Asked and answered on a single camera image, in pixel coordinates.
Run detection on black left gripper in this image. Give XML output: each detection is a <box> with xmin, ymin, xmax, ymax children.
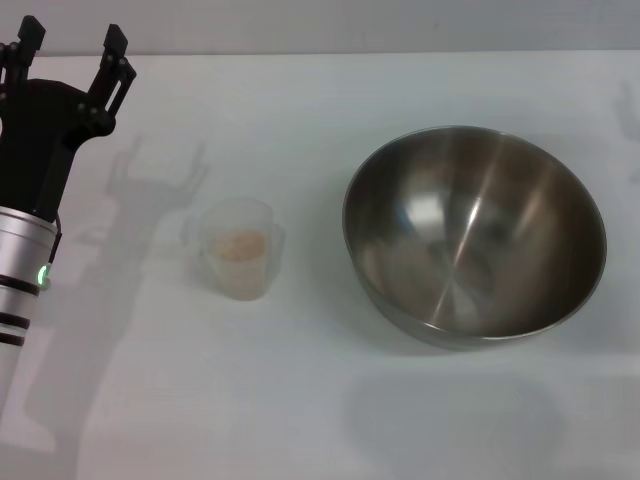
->
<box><xmin>0</xmin><ymin>15</ymin><xmax>138</xmax><ymax>224</ymax></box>

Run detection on stainless steel mixing bowl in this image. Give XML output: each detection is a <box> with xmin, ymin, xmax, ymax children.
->
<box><xmin>341</xmin><ymin>124</ymin><xmax>610</xmax><ymax>351</ymax></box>

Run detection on rice grains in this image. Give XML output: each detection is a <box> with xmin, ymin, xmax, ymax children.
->
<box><xmin>209</xmin><ymin>229</ymin><xmax>266</xmax><ymax>261</ymax></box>

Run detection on translucent plastic measuring cup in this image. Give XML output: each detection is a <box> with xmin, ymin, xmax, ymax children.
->
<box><xmin>181</xmin><ymin>196</ymin><xmax>287</xmax><ymax>302</ymax></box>

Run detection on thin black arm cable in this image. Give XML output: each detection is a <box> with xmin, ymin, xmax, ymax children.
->
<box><xmin>45</xmin><ymin>213</ymin><xmax>64</xmax><ymax>291</ymax></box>

